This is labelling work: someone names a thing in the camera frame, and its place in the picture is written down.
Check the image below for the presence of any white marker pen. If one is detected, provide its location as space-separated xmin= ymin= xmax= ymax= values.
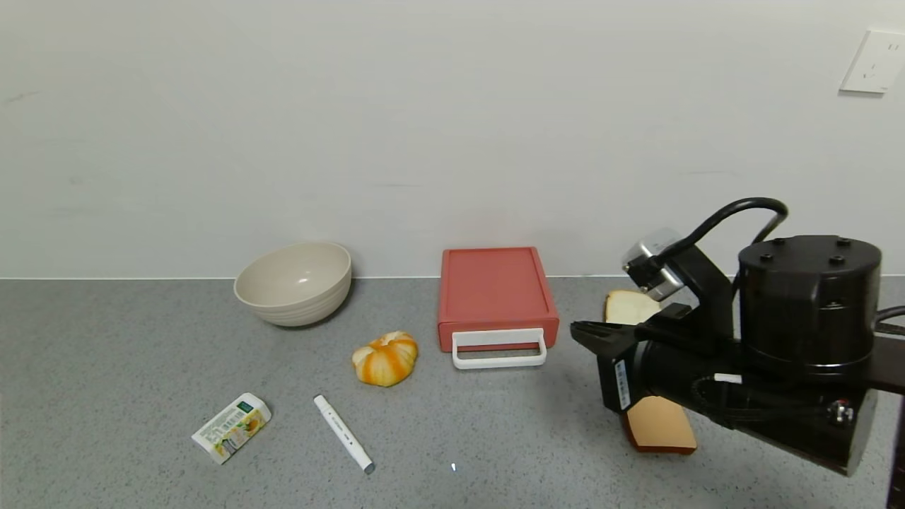
xmin=313 ymin=394 xmax=375 ymax=475

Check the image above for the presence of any white wall socket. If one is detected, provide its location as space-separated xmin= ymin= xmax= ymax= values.
xmin=840 ymin=29 xmax=905 ymax=95

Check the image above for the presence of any red drawer case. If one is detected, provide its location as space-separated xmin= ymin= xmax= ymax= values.
xmin=437 ymin=247 xmax=559 ymax=330

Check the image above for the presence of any white bread slice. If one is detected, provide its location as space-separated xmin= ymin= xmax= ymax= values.
xmin=604 ymin=289 xmax=663 ymax=327

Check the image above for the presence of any black camera cable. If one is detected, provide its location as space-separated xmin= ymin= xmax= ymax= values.
xmin=654 ymin=197 xmax=790 ymax=267

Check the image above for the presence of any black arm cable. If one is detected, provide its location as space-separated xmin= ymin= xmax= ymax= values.
xmin=875 ymin=305 xmax=905 ymax=337

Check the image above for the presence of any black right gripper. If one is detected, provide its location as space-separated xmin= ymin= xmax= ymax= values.
xmin=569 ymin=303 xmax=706 ymax=415

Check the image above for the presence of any beige ribbed bowl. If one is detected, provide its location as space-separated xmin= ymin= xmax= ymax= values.
xmin=233 ymin=242 xmax=352 ymax=327

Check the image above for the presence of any brown toast slice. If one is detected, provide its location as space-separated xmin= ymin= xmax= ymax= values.
xmin=621 ymin=394 xmax=699 ymax=455

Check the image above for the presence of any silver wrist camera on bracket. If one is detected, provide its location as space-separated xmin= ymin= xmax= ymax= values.
xmin=622 ymin=227 xmax=737 ymax=341

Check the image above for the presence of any orange striped pumpkin bun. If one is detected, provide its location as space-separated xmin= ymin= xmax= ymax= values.
xmin=352 ymin=331 xmax=419 ymax=388

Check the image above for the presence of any small white printed carton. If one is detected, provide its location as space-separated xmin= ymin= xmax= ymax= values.
xmin=191 ymin=393 xmax=272 ymax=465

